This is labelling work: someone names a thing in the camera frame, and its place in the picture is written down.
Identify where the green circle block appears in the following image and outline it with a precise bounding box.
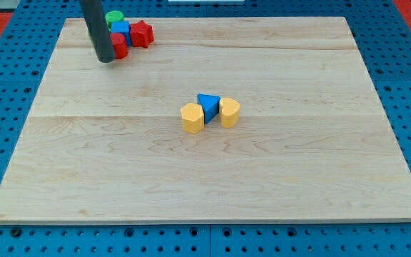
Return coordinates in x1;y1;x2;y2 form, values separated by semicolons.
105;10;125;28

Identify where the yellow hexagon block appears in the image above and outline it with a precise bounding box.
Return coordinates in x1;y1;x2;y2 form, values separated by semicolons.
181;103;204;133

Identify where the blue triangle block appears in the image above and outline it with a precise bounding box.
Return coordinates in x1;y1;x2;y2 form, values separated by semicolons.
197;94;220;124

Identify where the yellow heart block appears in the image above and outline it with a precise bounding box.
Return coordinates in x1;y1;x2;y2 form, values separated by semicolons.
219;97;240;129

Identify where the light wooden board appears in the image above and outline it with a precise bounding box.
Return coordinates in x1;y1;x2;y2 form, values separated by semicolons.
0;16;411;225

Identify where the red star block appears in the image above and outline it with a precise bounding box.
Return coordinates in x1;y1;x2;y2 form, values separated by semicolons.
130;20;154;49

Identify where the red cylinder block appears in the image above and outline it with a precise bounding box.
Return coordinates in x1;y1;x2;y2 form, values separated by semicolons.
111;33;128;59

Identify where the blue cube block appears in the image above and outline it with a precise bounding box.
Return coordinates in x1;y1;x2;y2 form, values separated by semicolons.
111;21;132;46

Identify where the dark grey cylindrical pointer rod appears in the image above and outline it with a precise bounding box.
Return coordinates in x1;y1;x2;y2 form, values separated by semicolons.
78;0;116;63

